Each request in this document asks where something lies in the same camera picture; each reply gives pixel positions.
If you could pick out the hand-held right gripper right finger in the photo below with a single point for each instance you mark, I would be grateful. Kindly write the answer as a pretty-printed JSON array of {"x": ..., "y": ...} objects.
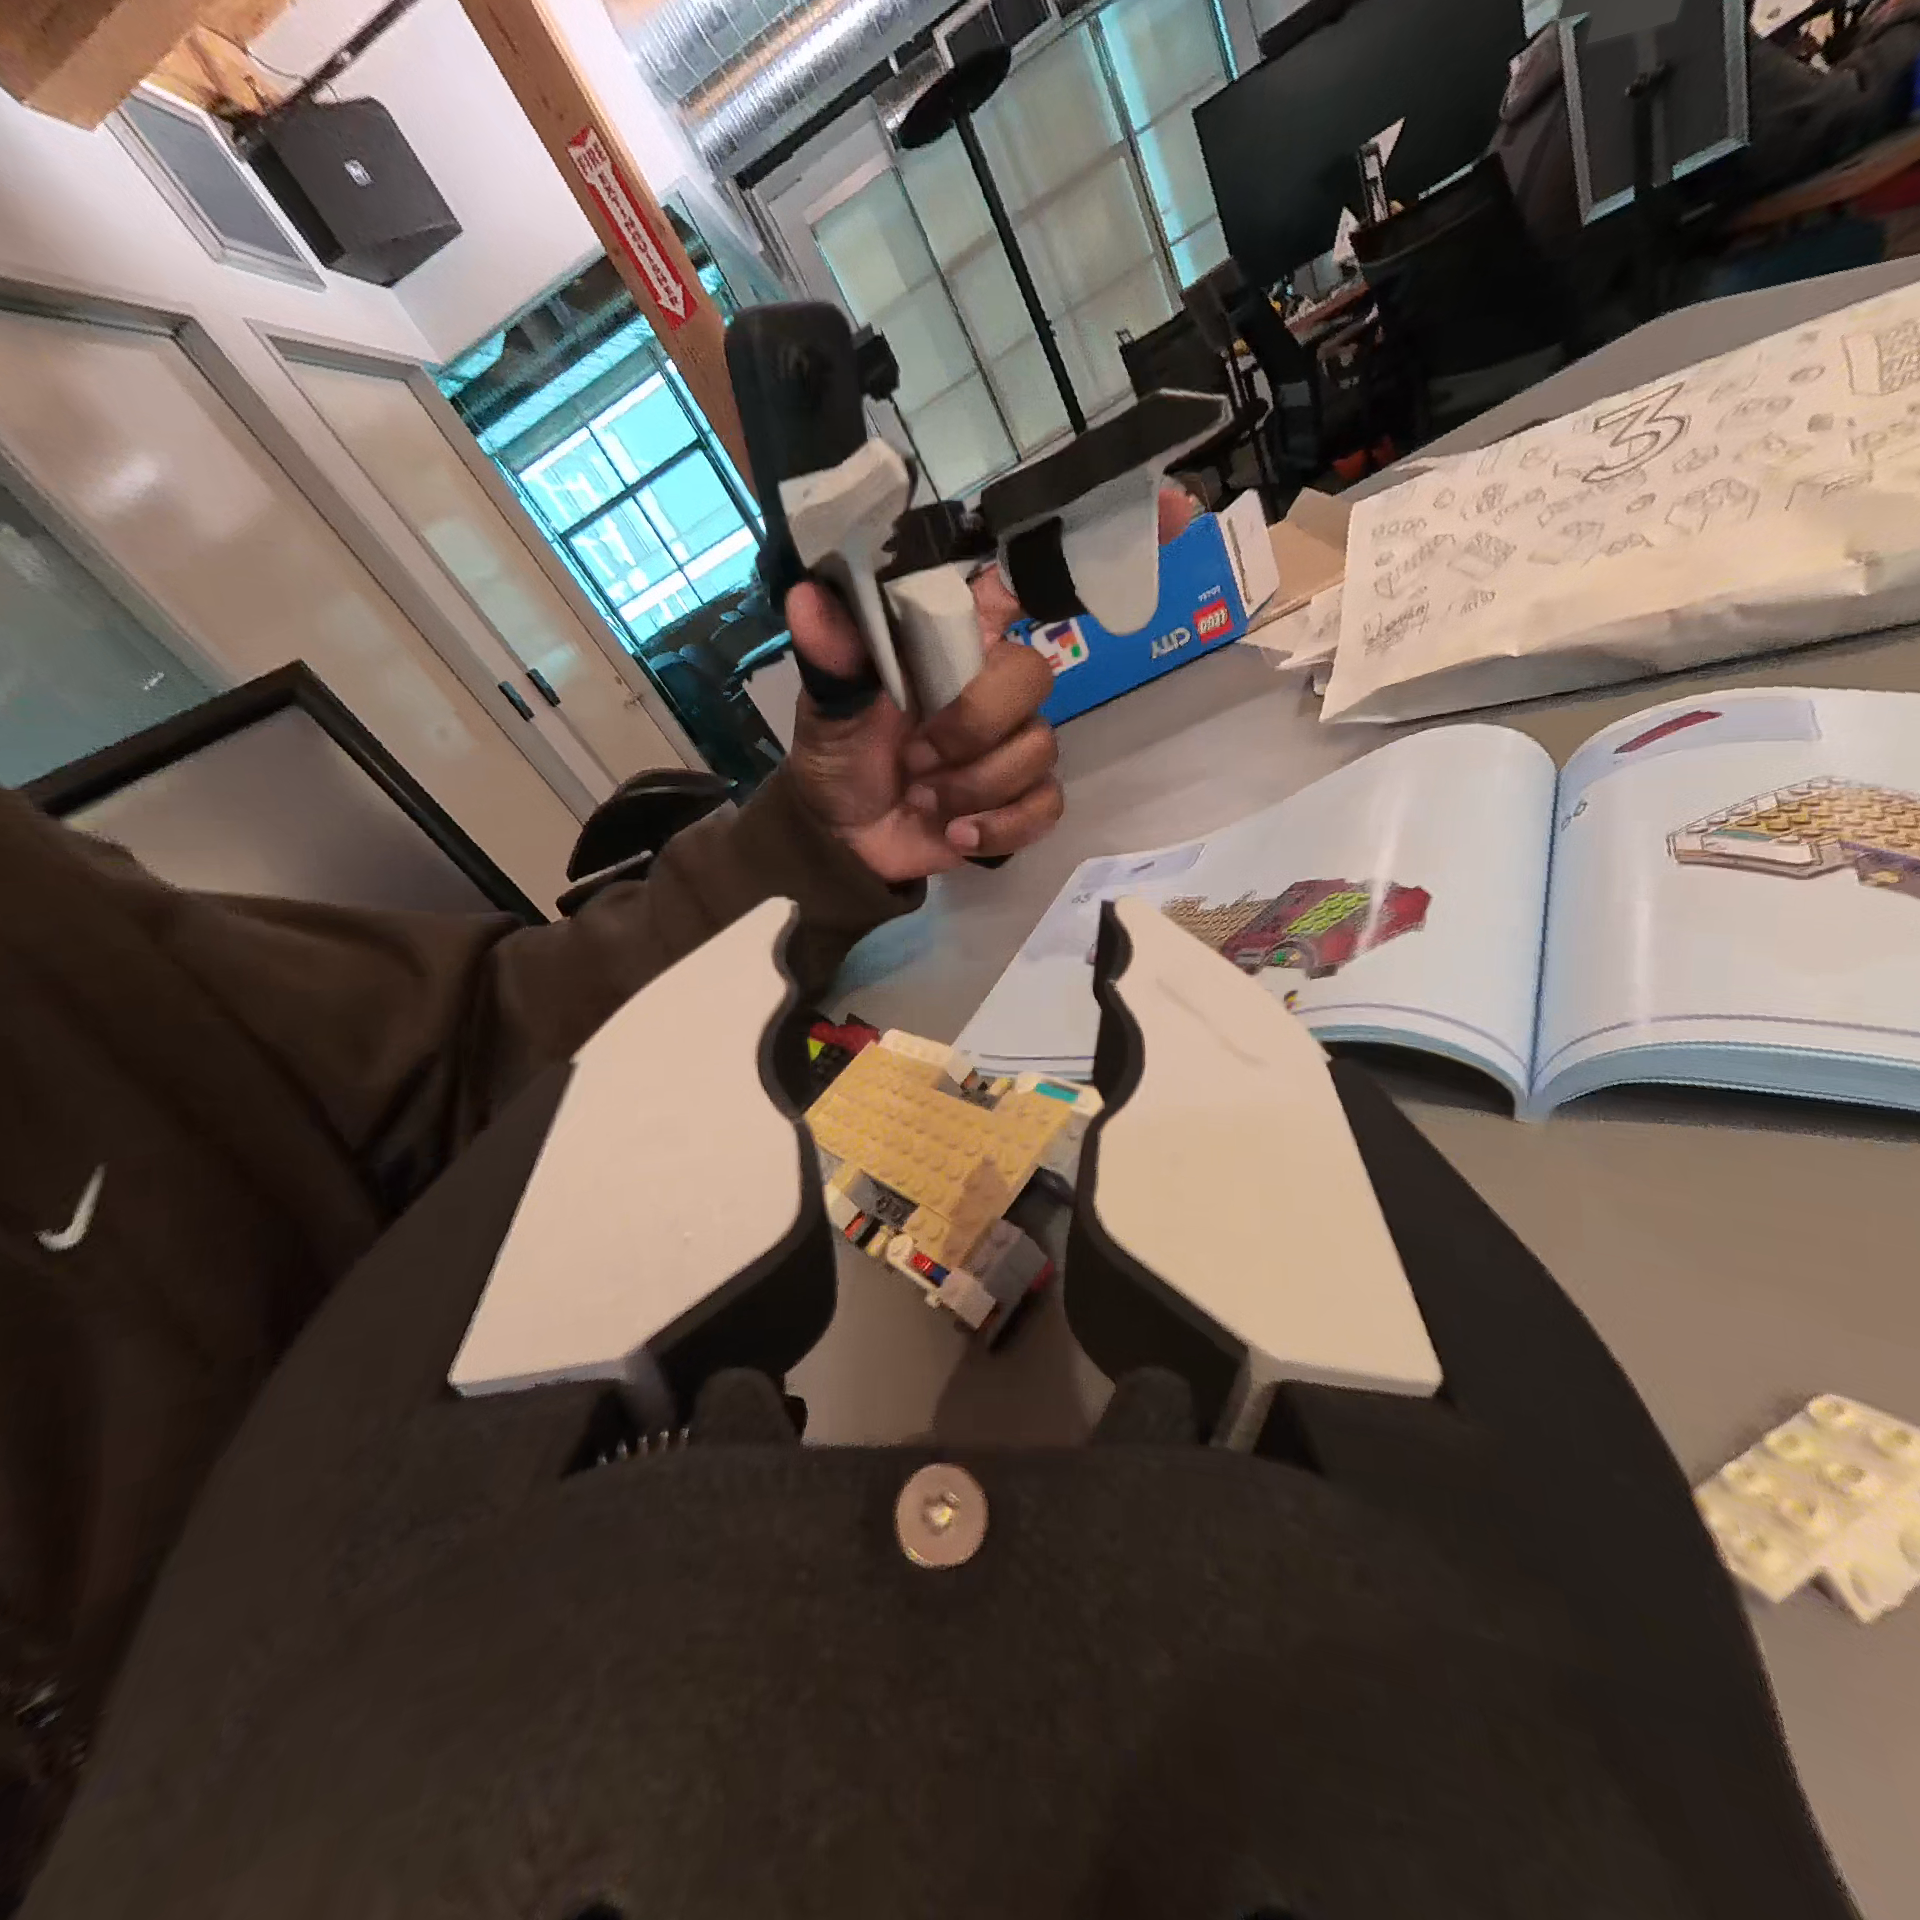
[{"x": 1254, "y": 1183}]

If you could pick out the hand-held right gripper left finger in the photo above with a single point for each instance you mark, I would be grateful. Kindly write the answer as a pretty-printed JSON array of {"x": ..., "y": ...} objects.
[{"x": 645, "y": 1200}]

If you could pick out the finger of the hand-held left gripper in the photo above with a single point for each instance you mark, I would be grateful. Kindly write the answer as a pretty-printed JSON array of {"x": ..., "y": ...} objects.
[
  {"x": 1111, "y": 564},
  {"x": 1105, "y": 443}
]

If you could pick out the toy brick model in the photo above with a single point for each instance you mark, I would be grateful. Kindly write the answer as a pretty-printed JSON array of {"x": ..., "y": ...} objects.
[{"x": 929, "y": 1123}]

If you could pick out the person's left forearm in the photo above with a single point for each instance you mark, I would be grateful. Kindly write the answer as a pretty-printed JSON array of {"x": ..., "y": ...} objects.
[{"x": 629, "y": 951}]

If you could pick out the person's left hand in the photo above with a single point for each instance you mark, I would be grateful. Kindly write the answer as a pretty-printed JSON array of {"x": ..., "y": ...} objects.
[{"x": 944, "y": 780}]

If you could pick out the blue toy box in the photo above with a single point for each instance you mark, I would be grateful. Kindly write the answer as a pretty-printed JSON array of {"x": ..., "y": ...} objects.
[{"x": 1141, "y": 643}]

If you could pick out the black floor lamp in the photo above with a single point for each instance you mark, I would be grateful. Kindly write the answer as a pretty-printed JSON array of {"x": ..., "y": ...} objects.
[{"x": 999, "y": 196}]

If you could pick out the black mesh office chair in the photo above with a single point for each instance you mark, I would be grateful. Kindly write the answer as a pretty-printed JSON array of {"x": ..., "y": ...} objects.
[{"x": 1448, "y": 301}]

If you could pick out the large black monitor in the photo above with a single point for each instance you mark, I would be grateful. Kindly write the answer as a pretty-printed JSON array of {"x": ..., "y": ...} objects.
[{"x": 1349, "y": 134}]

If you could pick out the person's brown hoodie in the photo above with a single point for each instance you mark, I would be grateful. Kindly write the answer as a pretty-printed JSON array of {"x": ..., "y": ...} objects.
[{"x": 165, "y": 1140}]

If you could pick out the open instruction booklet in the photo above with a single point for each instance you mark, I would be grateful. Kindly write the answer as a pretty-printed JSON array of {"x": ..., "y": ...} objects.
[{"x": 1696, "y": 930}]

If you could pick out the printed white paper bag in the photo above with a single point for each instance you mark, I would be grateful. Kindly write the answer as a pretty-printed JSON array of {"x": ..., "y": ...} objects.
[{"x": 1622, "y": 523}]

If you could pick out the black framed partition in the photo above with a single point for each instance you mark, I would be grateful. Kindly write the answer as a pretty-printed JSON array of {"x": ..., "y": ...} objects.
[{"x": 284, "y": 794}]

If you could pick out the grey framed monitor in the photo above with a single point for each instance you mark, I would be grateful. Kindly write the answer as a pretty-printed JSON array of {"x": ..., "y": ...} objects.
[{"x": 1649, "y": 104}]

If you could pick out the white toy brick plate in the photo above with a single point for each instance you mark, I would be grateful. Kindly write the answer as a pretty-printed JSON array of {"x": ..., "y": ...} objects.
[{"x": 1816, "y": 1500}]

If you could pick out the red wall sign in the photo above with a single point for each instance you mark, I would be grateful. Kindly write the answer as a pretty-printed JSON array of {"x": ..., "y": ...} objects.
[{"x": 629, "y": 224}]

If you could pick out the wooden post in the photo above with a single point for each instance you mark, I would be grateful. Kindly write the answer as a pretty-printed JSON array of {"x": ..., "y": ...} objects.
[{"x": 602, "y": 163}]

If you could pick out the black wall speaker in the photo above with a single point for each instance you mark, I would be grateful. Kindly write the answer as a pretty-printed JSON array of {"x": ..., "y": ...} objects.
[{"x": 352, "y": 186}]

